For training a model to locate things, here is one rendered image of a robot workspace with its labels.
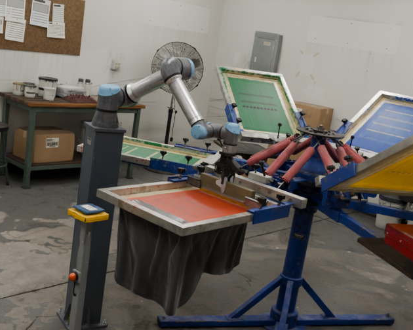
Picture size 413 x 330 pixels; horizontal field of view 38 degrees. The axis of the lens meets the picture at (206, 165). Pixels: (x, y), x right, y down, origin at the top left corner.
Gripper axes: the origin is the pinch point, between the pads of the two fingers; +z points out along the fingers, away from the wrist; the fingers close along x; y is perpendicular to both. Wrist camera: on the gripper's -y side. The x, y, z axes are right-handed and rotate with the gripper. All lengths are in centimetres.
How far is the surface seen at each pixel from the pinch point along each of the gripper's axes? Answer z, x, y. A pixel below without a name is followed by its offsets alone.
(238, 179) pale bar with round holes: -2.3, -20.5, 9.0
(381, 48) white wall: -92, -412, 133
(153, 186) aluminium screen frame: 2.2, 27.5, 25.9
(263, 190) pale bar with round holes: -0.6, -20.6, -9.3
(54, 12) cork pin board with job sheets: -79, -139, 378
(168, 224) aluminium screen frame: 3, 61, -20
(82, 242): 19, 81, 12
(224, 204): 5.5, 5.7, -4.8
